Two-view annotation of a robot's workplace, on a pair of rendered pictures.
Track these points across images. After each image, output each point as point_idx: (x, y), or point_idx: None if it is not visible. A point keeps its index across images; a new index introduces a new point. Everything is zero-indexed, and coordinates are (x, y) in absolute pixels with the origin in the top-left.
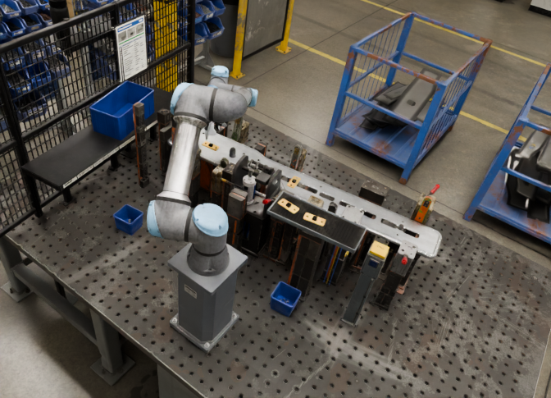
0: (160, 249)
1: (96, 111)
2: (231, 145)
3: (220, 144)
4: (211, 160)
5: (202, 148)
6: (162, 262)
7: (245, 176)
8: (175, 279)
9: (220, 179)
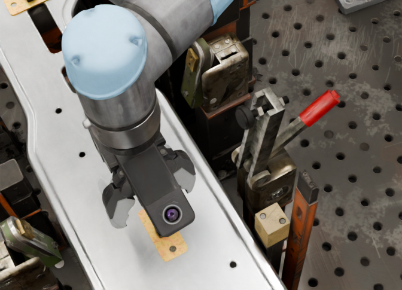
0: (391, 147)
1: None
2: (94, 206)
3: (125, 229)
4: (201, 159)
5: (196, 232)
6: (397, 113)
7: None
8: (386, 63)
9: None
